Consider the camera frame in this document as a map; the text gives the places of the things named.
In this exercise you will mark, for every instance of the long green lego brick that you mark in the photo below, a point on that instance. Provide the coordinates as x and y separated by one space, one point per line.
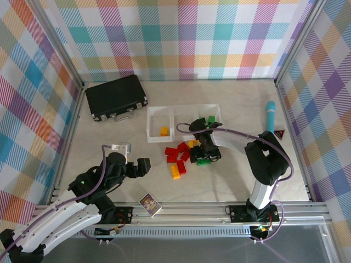
203 162

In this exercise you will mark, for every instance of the red round block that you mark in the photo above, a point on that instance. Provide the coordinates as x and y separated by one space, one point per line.
185 155

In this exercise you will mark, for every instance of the red lego brick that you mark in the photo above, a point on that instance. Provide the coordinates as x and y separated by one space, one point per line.
172 158
181 166
182 146
171 150

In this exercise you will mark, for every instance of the yellow lego brick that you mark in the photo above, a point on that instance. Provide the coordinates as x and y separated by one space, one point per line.
175 171
164 131

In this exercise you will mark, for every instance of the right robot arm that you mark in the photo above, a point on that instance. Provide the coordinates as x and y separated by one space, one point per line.
268 164

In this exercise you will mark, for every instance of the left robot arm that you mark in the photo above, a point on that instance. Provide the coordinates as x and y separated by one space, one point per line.
55 219

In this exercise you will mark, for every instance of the yellow rounded lego piece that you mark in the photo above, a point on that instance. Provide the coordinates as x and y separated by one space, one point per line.
192 143

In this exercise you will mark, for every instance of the white plastic container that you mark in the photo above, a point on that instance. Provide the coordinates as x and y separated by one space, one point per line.
160 139
185 137
216 109

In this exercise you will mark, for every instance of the small picture card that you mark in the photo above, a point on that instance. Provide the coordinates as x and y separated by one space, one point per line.
150 205

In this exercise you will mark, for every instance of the small power connector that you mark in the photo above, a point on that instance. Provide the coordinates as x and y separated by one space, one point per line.
260 231
113 233

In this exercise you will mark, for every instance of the blue marker pen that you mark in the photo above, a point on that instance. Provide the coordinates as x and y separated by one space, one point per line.
271 117

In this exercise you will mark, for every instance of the dark triangular tag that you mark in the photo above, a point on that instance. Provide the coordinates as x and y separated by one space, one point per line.
279 134

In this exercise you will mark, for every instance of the perforated metal strip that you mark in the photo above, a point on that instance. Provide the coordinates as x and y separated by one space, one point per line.
178 233

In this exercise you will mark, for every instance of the black carrying case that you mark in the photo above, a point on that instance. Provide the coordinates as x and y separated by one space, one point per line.
115 96

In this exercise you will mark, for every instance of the grey metal panel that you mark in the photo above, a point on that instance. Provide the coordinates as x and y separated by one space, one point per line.
178 252

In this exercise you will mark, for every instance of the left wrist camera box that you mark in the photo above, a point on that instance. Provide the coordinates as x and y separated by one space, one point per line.
120 148

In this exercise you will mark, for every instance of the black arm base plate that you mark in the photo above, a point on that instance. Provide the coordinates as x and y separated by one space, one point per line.
124 212
238 212

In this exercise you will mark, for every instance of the aluminium frame rail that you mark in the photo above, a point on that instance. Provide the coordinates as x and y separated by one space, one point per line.
192 216

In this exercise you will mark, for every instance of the aluminium side rail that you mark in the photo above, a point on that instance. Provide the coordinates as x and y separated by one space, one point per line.
74 117
287 117

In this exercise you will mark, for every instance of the aluminium frame post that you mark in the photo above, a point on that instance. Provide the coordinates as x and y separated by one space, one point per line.
298 41
59 41

